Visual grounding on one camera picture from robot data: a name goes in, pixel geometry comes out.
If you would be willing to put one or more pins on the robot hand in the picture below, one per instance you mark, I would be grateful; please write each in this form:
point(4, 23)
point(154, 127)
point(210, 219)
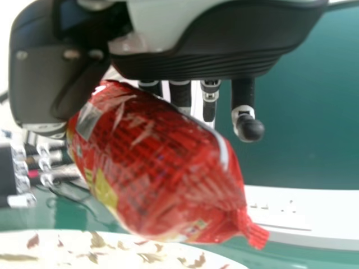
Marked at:
point(42, 165)
point(196, 42)

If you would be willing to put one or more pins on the red biscuit packet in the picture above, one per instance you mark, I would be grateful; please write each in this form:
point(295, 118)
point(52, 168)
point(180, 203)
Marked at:
point(157, 168)

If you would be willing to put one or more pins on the plate with brown leaf pattern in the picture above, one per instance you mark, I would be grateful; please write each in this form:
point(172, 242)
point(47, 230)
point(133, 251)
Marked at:
point(84, 252)

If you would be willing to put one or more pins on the white socket strip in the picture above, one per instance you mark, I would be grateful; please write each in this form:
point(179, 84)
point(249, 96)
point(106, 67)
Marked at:
point(269, 208)

